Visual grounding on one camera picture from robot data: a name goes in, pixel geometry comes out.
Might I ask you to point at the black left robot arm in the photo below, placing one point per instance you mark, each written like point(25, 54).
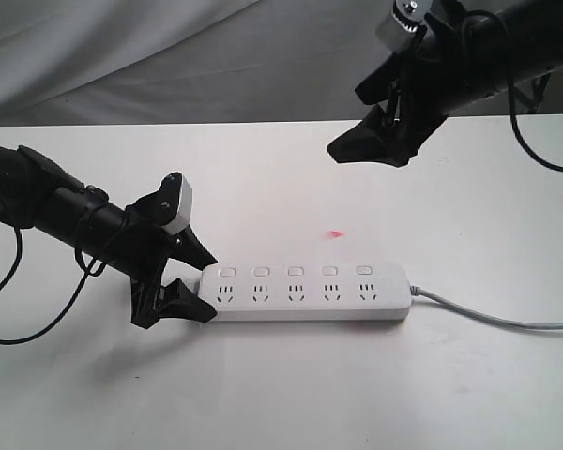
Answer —
point(35, 192)

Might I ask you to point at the white five-outlet power strip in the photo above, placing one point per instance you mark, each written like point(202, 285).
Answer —
point(306, 292)

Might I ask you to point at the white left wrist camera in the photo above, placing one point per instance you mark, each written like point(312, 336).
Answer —
point(176, 202)

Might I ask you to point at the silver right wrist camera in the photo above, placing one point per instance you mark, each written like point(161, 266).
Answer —
point(402, 23)

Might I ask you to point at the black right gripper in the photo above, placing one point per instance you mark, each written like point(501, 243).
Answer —
point(444, 67)

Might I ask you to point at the red paint mark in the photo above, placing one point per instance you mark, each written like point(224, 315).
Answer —
point(334, 234)

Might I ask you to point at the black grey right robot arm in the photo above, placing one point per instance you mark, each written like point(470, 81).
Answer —
point(526, 48)

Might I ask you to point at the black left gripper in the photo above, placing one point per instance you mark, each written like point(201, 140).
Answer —
point(150, 247)

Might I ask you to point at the grey backdrop cloth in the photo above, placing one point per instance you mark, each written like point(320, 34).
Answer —
point(159, 62)

